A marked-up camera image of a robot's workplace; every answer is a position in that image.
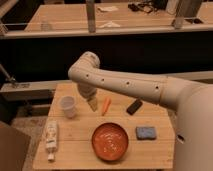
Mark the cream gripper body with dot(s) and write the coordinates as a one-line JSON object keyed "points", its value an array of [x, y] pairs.
{"points": [[93, 103]]}

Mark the white ceramic cup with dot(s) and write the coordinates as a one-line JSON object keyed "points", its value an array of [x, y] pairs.
{"points": [[68, 106]]}

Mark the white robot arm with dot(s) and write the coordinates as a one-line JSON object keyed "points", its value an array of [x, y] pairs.
{"points": [[191, 100]]}

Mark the orange carrot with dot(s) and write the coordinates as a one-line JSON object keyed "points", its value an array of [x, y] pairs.
{"points": [[105, 106]]}

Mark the black rectangular remote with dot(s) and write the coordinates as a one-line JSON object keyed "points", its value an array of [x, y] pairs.
{"points": [[134, 107]]}

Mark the white squeeze bottle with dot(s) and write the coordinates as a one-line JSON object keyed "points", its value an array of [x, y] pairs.
{"points": [[51, 138]]}

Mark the blue sponge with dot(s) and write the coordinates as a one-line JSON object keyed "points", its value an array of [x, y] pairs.
{"points": [[146, 133]]}

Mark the white paper on table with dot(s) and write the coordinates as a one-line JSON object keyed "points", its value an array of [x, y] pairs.
{"points": [[110, 24]]}

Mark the brown cardboard box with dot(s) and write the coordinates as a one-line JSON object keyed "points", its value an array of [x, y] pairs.
{"points": [[13, 148]]}

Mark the white paper sheet far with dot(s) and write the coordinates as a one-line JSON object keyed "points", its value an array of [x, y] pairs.
{"points": [[107, 9]]}

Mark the left metal post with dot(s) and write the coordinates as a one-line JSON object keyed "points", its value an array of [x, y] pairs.
{"points": [[90, 9]]}

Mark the metal post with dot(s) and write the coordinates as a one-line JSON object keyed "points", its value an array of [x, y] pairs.
{"points": [[90, 9], [187, 11]]}

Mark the right metal post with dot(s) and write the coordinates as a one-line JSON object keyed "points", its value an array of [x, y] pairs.
{"points": [[187, 11]]}

